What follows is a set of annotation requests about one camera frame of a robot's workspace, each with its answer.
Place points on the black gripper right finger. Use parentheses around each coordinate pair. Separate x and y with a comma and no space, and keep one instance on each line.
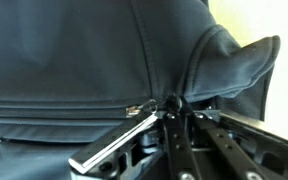
(230,158)

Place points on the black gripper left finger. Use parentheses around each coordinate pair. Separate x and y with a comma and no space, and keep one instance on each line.
(182,163)

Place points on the metal zipper pull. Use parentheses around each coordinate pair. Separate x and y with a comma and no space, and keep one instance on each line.
(149,106)

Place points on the black zip jumper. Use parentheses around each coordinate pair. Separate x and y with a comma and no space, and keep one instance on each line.
(71,69)

